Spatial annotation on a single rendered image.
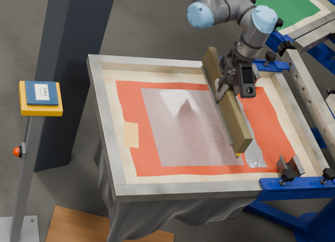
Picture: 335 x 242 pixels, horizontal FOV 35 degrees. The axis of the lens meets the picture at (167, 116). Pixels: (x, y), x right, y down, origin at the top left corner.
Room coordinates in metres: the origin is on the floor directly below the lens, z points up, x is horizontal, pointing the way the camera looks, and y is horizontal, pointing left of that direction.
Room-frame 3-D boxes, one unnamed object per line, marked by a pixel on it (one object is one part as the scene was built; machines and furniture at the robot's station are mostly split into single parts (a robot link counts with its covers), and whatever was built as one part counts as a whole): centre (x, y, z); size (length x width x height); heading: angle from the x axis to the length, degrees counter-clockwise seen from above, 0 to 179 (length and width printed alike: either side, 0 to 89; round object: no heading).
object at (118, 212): (1.20, 0.11, 0.74); 0.45 x 0.03 x 0.43; 31
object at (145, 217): (1.14, -0.20, 0.74); 0.46 x 0.04 x 0.42; 121
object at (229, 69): (1.38, -0.13, 1.23); 0.09 x 0.08 x 0.12; 31
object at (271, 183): (1.24, -0.49, 0.98); 0.30 x 0.05 x 0.07; 121
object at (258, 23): (1.37, -0.14, 1.39); 0.09 x 0.08 x 0.11; 55
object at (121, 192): (1.35, -0.14, 0.97); 0.79 x 0.58 x 0.04; 121
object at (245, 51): (1.37, -0.14, 1.31); 0.08 x 0.08 x 0.05
